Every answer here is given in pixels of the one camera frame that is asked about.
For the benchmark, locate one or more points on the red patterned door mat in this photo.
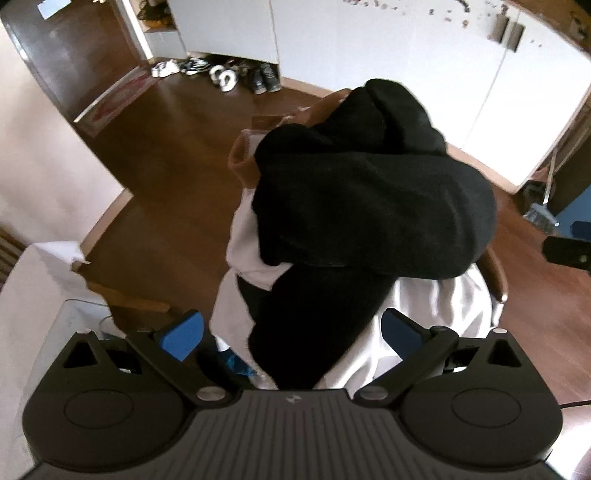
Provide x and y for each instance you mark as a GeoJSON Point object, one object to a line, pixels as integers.
{"type": "Point", "coordinates": [117, 99]}

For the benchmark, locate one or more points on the dark wooden door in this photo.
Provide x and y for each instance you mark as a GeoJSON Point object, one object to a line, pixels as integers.
{"type": "Point", "coordinates": [60, 55]}

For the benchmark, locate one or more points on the row of shoes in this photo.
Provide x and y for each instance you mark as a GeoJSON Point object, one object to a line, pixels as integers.
{"type": "Point", "coordinates": [221, 76]}

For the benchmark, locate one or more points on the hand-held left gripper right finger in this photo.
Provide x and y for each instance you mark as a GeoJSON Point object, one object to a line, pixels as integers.
{"type": "Point", "coordinates": [399, 336]}

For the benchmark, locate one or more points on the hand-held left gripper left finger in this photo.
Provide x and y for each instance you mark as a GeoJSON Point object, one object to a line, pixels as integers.
{"type": "Point", "coordinates": [182, 336]}

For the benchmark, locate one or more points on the white garment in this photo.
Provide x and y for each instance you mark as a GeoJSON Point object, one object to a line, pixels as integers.
{"type": "Point", "coordinates": [443, 318]}

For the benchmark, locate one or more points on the broom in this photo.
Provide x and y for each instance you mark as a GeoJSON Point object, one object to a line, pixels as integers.
{"type": "Point", "coordinates": [540, 212]}

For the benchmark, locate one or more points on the wooden slatted chair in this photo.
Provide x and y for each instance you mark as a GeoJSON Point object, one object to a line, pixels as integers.
{"type": "Point", "coordinates": [9, 251]}

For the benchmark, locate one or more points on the black garment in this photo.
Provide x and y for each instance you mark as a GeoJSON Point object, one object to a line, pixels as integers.
{"type": "Point", "coordinates": [369, 203]}

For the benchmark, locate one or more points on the white cabinet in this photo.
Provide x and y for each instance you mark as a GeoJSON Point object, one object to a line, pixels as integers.
{"type": "Point", "coordinates": [392, 50]}

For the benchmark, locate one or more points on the blue patterned cloth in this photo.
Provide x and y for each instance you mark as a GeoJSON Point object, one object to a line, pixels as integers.
{"type": "Point", "coordinates": [238, 364]}

